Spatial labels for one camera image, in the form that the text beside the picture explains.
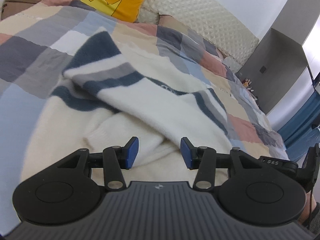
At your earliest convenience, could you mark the yellow crown pillow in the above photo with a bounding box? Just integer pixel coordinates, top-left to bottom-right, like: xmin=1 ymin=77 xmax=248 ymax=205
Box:
xmin=62 ymin=0 xmax=152 ymax=23

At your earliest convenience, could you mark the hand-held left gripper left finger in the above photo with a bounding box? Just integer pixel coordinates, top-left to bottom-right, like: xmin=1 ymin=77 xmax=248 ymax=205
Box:
xmin=56 ymin=136 xmax=140 ymax=191

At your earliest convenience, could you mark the plaid pillow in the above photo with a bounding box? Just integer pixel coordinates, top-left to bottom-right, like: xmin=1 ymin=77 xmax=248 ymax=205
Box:
xmin=157 ymin=14 xmax=226 ymax=59

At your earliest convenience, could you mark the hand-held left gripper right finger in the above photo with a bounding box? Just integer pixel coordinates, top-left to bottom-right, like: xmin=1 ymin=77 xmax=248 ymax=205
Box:
xmin=180 ymin=137 xmax=263 ymax=191

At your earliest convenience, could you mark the cream quilted headboard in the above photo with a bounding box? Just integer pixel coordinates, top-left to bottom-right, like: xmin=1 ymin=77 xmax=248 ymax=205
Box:
xmin=137 ymin=0 xmax=259 ymax=65

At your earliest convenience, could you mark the plaid patchwork duvet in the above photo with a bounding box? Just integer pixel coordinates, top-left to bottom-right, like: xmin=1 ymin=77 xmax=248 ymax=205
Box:
xmin=0 ymin=0 xmax=292 ymax=221

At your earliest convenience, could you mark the blue curtain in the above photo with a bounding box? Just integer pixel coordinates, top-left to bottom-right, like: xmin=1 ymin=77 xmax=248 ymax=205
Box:
xmin=277 ymin=87 xmax=320 ymax=163

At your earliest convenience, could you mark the grey wardrobe cabinet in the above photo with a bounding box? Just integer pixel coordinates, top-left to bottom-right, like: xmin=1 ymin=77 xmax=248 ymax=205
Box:
xmin=236 ymin=0 xmax=320 ymax=115

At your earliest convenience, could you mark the person's right forearm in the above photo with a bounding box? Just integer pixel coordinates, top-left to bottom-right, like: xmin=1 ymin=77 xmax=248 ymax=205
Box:
xmin=299 ymin=192 xmax=320 ymax=233

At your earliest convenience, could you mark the white striped knit sweater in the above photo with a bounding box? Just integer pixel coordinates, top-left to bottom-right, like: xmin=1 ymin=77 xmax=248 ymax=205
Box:
xmin=20 ymin=26 xmax=248 ymax=188

